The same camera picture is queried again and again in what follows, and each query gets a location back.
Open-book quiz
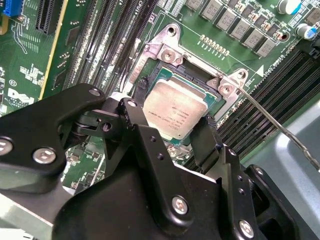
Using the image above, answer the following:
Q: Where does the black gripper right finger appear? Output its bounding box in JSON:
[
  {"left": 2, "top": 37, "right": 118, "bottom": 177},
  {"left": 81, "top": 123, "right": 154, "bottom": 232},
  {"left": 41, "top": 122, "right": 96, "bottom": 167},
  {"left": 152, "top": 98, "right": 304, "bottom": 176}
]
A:
[{"left": 191, "top": 116, "right": 305, "bottom": 240}]

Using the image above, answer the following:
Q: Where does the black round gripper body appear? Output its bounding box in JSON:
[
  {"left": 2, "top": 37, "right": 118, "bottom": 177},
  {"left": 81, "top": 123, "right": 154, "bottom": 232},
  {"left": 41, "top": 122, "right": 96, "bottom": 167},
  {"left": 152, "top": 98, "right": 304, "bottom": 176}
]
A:
[{"left": 0, "top": 152, "right": 233, "bottom": 240}]

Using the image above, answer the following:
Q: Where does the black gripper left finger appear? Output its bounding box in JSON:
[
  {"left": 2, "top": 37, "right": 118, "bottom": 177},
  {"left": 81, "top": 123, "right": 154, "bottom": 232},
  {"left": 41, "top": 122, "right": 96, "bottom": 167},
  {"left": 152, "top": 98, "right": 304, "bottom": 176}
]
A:
[{"left": 0, "top": 76, "right": 196, "bottom": 233}]

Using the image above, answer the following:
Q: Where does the silver-topped CPU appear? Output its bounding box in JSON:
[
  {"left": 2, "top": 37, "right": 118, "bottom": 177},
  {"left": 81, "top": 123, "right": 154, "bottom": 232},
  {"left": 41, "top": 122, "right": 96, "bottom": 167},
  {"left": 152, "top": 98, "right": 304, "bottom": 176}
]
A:
[{"left": 141, "top": 66, "right": 220, "bottom": 148}]

